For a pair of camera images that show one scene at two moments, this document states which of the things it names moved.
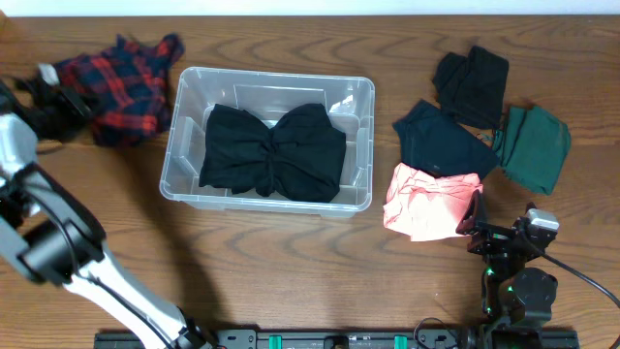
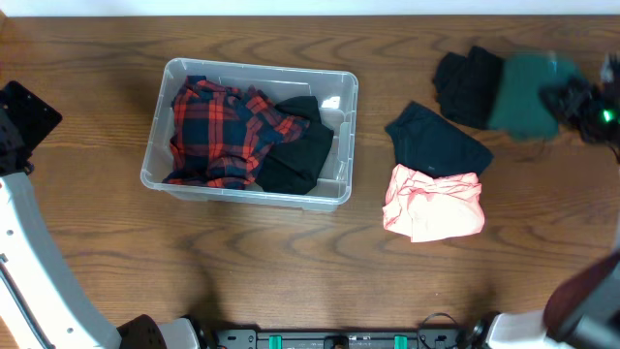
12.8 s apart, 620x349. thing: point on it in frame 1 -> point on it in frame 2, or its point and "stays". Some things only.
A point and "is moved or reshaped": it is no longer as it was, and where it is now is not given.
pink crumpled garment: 427,207 stays
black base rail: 381,338 stays
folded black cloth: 473,89 stays
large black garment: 302,157 is moved or reshaped
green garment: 531,146 -> 517,108
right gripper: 494,237 -> 581,93
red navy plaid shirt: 126,88 -> 220,133
